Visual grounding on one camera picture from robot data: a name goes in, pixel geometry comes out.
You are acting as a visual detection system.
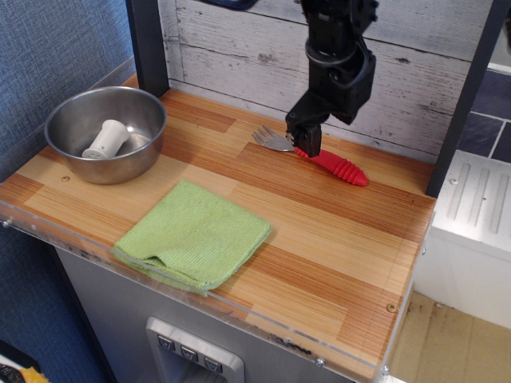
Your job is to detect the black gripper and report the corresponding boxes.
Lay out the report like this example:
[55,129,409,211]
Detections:
[286,39,376,158]

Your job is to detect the red handled metal fork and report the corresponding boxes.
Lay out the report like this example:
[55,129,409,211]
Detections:
[252,125,369,187]

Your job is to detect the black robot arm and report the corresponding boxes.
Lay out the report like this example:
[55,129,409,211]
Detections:
[286,1,379,157]

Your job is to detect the green microfiber cloth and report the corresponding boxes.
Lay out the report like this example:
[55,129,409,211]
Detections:
[113,180,271,295]

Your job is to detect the white salt shaker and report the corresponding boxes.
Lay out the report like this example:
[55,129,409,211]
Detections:
[81,120,129,159]

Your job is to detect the stainless steel bowl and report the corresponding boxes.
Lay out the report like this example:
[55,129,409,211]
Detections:
[44,86,167,184]

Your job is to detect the white toy sink drainboard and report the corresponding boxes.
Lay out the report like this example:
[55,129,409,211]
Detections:
[414,151,510,327]

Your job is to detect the silver toy dishwasher cabinet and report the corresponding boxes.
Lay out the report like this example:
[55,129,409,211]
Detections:
[57,249,383,382]

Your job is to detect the dishwasher button panel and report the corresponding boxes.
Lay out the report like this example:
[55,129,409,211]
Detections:
[146,317,245,383]

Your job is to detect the yellow black object at corner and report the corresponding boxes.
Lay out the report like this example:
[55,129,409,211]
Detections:
[1,355,50,383]

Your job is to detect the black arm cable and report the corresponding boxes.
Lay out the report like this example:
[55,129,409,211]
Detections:
[327,35,374,87]

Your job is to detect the dark right frame post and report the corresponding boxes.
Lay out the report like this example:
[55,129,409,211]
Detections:
[426,0,510,198]

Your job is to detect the dark frame post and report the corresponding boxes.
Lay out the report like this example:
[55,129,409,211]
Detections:
[125,0,169,97]
[426,0,510,198]

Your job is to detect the dark left frame post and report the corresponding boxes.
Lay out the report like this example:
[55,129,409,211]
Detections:
[125,0,169,97]

